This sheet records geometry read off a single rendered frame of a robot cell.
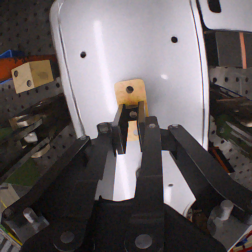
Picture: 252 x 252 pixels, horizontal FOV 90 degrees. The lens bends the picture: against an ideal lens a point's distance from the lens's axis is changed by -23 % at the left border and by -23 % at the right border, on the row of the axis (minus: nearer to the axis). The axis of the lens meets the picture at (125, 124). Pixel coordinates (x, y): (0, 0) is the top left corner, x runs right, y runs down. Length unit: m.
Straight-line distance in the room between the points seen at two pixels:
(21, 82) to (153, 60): 0.18
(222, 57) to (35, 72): 0.27
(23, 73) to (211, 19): 0.27
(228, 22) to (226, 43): 0.04
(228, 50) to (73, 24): 0.24
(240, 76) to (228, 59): 0.37
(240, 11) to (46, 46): 0.57
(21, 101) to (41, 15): 0.36
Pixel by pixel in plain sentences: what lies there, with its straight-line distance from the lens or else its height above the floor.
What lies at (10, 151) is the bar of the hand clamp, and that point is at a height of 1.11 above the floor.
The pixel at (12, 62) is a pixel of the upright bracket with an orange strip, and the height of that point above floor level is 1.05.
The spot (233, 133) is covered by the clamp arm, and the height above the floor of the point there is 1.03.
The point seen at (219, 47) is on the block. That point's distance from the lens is 0.28.
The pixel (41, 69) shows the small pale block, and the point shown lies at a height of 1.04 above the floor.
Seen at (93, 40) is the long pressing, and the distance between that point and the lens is 0.24.
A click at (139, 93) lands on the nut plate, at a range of 0.21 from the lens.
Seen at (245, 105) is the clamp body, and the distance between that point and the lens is 0.35.
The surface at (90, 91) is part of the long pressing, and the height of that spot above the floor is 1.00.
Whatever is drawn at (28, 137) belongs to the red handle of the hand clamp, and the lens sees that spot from 0.23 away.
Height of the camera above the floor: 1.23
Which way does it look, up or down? 66 degrees down
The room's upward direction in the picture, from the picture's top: 169 degrees counter-clockwise
